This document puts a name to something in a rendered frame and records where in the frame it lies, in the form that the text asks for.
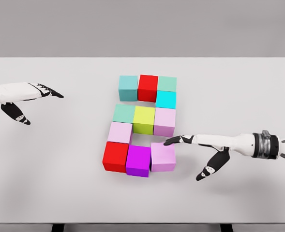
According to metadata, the mint green cube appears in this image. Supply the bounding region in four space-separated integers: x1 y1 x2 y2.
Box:
157 76 178 93
112 103 136 124

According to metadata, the bright cyan cube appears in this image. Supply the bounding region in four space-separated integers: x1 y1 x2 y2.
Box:
155 90 177 110

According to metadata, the red cube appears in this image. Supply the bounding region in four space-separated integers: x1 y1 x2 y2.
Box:
102 141 130 173
137 74 159 102

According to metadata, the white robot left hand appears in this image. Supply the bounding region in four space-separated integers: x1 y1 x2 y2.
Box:
0 82 64 126

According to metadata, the pale pink cube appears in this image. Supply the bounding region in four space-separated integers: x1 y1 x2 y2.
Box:
153 107 177 137
106 121 134 145

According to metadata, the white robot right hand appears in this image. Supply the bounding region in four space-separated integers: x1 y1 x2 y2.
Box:
163 134 234 182

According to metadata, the magenta purple cube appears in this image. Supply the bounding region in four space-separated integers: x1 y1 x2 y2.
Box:
125 145 152 178

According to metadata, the teal blue cube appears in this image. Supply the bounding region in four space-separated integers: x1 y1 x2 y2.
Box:
118 75 139 102

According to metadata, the yellow-green cube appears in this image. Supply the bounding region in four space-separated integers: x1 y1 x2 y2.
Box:
132 105 156 135

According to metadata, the orchid pink cube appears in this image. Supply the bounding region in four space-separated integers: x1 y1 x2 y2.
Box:
150 142 177 173

